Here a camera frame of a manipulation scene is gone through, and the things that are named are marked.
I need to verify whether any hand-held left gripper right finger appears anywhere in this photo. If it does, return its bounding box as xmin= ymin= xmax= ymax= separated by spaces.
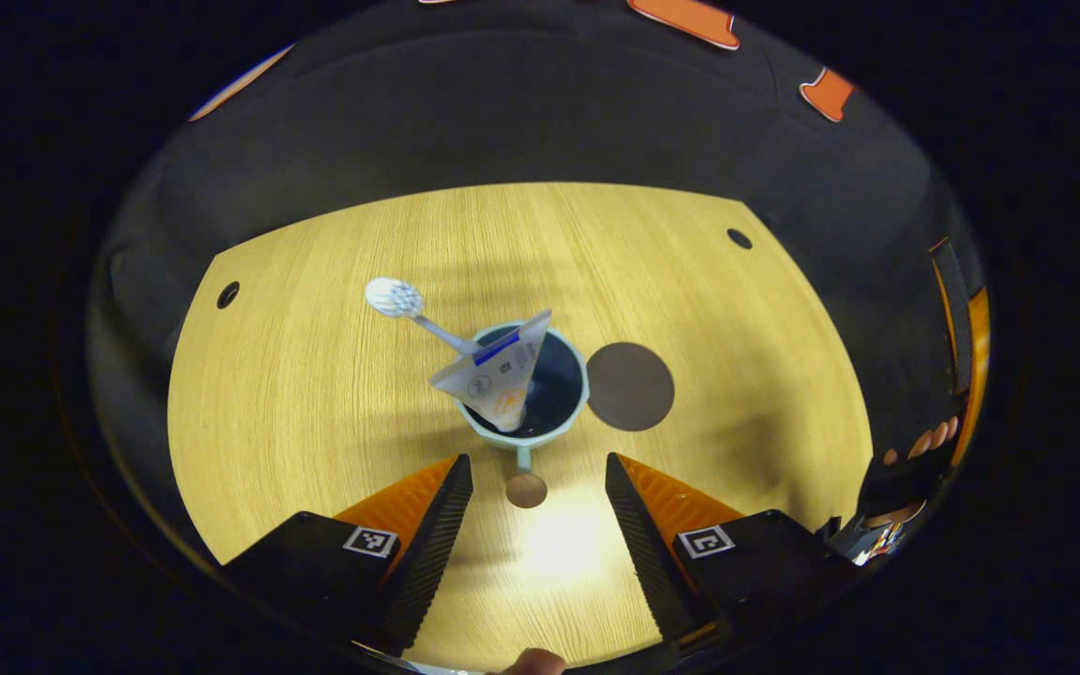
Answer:
xmin=605 ymin=452 xmax=864 ymax=648

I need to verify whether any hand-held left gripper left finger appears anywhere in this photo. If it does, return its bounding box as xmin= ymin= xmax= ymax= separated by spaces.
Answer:
xmin=221 ymin=454 xmax=474 ymax=657

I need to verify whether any round brown coaster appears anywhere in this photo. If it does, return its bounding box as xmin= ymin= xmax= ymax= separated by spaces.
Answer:
xmin=586 ymin=342 xmax=676 ymax=432

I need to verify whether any white toothpaste tube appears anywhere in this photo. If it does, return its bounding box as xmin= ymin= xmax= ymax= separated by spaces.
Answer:
xmin=429 ymin=309 xmax=554 ymax=433

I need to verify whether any blue cup with wooden handle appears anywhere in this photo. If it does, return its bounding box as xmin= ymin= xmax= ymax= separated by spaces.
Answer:
xmin=454 ymin=322 xmax=590 ymax=510

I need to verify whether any white toothbrush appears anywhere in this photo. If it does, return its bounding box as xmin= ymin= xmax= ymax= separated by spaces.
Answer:
xmin=365 ymin=277 xmax=485 ymax=355

